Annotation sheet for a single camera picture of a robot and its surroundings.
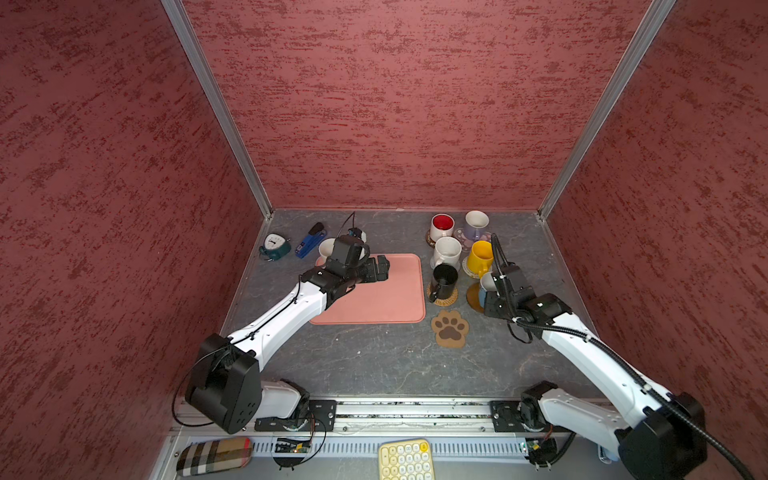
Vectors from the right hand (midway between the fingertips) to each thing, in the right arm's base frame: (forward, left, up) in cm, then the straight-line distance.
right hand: (490, 307), depth 82 cm
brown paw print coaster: (-1, +10, -11) cm, 15 cm away
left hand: (+10, +32, +5) cm, 34 cm away
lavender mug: (+37, -5, -5) cm, 37 cm away
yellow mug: (+23, -4, -8) cm, 25 cm away
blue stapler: (+35, +56, -7) cm, 66 cm away
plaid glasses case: (-31, +70, -7) cm, 76 cm away
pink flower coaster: (+32, -1, -11) cm, 34 cm away
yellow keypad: (-33, +26, -9) cm, 43 cm away
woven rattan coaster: (+7, +11, -10) cm, 17 cm away
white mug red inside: (+37, +8, -5) cm, 38 cm away
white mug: (+25, +8, -6) cm, 27 cm away
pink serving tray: (+10, +25, -12) cm, 30 cm away
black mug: (+14, +10, -5) cm, 18 cm away
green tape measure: (+29, +69, -5) cm, 75 cm away
